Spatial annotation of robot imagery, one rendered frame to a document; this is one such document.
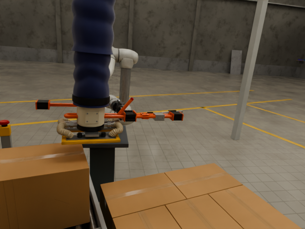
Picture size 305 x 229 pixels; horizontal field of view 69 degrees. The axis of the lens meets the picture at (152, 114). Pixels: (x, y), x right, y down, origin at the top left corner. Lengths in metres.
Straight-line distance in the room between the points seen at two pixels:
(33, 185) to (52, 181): 0.10
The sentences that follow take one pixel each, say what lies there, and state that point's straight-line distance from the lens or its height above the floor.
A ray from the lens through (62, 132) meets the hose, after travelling 1.37.
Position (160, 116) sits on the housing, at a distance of 1.54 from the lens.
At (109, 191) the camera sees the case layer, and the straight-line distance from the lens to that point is 1.88.
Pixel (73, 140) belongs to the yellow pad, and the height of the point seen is 1.11.
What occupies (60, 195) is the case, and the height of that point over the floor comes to 0.80.
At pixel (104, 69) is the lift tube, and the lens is 1.33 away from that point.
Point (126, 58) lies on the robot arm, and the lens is 2.16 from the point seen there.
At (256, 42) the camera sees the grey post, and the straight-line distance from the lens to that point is 4.47.
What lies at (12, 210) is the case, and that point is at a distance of 1.51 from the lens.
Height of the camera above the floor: 1.66
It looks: 17 degrees down
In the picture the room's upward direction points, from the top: 5 degrees clockwise
